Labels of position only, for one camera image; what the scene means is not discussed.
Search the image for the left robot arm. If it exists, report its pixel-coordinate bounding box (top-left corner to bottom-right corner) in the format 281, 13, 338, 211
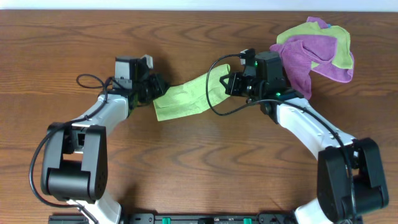
36, 55, 169, 223

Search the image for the olive green cloth in pile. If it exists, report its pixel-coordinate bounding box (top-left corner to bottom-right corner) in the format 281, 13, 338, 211
276, 21, 354, 69

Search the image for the light green microfiber cloth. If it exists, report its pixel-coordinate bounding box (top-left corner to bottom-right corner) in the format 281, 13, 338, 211
154, 64, 230, 121

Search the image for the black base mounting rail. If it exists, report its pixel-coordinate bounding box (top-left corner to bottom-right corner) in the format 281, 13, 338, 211
47, 212, 296, 224

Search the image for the purple microfiber cloth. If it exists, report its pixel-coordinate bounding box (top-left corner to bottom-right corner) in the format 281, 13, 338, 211
270, 17, 354, 99

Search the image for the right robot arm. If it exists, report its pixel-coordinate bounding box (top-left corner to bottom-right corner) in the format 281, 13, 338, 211
220, 60, 389, 223

